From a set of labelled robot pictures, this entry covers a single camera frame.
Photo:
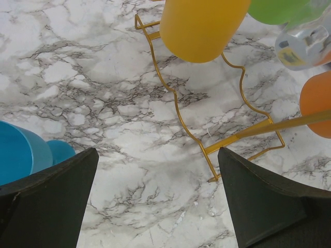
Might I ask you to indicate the gold wire glass rack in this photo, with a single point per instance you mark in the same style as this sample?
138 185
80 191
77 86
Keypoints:
244 88

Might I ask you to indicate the orange plastic wine glass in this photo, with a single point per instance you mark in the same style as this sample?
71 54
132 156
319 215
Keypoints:
315 97

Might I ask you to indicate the green plastic wine glass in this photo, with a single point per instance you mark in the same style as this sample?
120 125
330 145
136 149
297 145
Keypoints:
279 12

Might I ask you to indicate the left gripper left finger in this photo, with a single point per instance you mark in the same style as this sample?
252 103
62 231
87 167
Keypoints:
46 209

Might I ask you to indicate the blue plastic wine glass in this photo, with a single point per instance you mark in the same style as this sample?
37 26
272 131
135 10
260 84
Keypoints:
24 153

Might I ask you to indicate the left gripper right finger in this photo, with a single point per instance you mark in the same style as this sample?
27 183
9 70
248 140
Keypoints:
270 210

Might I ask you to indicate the clear wine glass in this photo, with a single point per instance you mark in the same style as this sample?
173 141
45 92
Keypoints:
305 45

